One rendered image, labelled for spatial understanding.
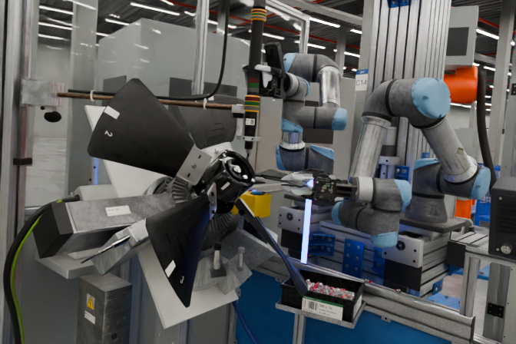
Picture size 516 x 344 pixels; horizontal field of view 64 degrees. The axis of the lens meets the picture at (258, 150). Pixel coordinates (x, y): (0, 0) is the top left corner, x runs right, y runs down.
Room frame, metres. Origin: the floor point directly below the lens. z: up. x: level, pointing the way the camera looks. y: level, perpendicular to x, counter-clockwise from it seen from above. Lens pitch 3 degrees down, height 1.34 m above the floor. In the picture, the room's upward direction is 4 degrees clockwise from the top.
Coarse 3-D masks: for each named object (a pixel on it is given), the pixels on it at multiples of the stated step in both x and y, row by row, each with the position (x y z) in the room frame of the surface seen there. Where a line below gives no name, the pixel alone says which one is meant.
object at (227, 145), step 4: (220, 144) 1.19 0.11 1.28; (224, 144) 1.19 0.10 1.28; (228, 144) 1.19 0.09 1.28; (204, 148) 1.19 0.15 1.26; (208, 148) 1.19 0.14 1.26; (212, 148) 1.19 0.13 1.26; (216, 148) 1.18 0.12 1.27; (220, 148) 1.18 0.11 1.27; (224, 148) 1.18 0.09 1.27; (228, 148) 1.18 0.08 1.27; (208, 152) 1.18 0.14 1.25; (212, 152) 1.18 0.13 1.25; (220, 152) 1.17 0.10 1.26; (212, 156) 1.17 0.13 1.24; (216, 156) 1.16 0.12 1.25; (212, 160) 1.15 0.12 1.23
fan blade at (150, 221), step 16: (176, 208) 0.86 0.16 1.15; (192, 208) 0.92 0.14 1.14; (208, 208) 1.00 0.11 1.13; (160, 224) 0.82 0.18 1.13; (176, 224) 0.86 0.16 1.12; (192, 224) 0.91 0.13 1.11; (208, 224) 1.00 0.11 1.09; (160, 240) 0.81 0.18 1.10; (176, 240) 0.85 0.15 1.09; (192, 240) 0.90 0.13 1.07; (160, 256) 0.80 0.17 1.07; (176, 256) 0.84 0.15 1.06; (192, 256) 0.91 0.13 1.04; (176, 272) 0.83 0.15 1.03; (192, 272) 0.90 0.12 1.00; (176, 288) 0.82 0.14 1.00; (192, 288) 0.90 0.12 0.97
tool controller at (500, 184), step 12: (504, 180) 1.08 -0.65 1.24; (492, 192) 1.05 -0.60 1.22; (504, 192) 1.03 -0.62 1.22; (492, 204) 1.05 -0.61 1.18; (504, 204) 1.03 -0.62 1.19; (492, 216) 1.06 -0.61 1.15; (504, 216) 1.04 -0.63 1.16; (492, 228) 1.07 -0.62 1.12; (504, 228) 1.04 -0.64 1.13; (492, 240) 1.07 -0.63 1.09; (504, 240) 1.05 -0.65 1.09; (492, 252) 1.08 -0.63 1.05; (504, 252) 1.04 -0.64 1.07
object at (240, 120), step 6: (234, 108) 1.18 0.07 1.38; (240, 108) 1.18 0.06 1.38; (234, 114) 1.17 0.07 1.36; (240, 114) 1.17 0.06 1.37; (240, 120) 1.18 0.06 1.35; (240, 126) 1.18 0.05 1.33; (240, 132) 1.18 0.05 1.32; (240, 138) 1.16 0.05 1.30; (246, 138) 1.16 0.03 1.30; (252, 138) 1.15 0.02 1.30; (258, 138) 1.17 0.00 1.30
